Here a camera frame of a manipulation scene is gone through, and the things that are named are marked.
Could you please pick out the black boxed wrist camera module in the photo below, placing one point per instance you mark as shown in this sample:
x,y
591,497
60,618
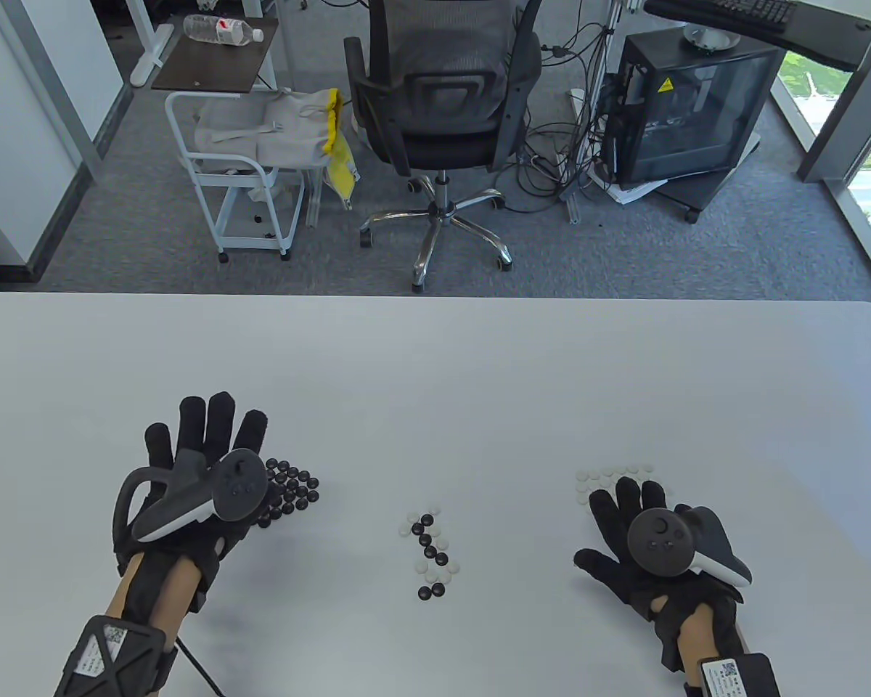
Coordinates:
x,y
740,675

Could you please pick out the white metal cart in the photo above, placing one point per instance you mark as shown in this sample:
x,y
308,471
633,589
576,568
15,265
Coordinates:
x,y
247,236

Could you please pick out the black computer tower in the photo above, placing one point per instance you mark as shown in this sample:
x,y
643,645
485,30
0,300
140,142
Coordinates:
x,y
697,109

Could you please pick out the white desk leg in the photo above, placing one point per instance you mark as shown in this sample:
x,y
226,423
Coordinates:
x,y
152,58

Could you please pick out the person's right hand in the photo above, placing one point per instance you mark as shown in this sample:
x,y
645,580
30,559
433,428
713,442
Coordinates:
x,y
610,534

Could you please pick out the clear plastic water bottle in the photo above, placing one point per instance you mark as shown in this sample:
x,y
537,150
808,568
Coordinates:
x,y
218,29

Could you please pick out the white papers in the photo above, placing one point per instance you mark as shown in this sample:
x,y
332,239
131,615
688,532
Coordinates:
x,y
631,192

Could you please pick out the group of white go stones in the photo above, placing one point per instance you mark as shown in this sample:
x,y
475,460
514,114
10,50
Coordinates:
x,y
610,475

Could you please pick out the black desk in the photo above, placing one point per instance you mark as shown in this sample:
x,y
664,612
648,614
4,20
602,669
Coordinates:
x,y
820,36

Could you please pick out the small brown side table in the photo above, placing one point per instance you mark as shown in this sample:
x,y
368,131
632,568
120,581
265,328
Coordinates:
x,y
210,69

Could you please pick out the white bowl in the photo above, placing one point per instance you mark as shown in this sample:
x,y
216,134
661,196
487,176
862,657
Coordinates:
x,y
711,40

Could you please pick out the yellow plastic bag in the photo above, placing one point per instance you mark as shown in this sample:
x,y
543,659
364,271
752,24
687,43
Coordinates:
x,y
341,170

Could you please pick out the aluminium profile stand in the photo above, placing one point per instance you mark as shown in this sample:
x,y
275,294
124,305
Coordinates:
x,y
575,207

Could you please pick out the group of black go stones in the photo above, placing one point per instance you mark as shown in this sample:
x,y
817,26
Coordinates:
x,y
294,486

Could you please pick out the pile of mixed go stones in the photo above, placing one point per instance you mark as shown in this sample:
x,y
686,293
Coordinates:
x,y
424,541

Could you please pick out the grey fabric bag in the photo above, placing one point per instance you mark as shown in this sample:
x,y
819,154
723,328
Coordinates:
x,y
290,131

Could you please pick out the black keyboard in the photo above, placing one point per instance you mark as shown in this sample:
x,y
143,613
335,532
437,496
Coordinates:
x,y
758,11

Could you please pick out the black white hand controller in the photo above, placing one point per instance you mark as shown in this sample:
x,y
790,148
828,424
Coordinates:
x,y
239,490
657,541

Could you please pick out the black mesh office chair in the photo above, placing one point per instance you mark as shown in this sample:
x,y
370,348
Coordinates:
x,y
443,145

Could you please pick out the black framed wrist camera module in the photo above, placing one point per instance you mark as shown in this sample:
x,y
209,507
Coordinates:
x,y
112,657

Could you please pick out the person's left hand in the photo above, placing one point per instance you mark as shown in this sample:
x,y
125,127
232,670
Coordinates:
x,y
219,425

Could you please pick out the black rolling platform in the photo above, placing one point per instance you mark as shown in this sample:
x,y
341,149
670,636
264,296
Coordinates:
x,y
697,190

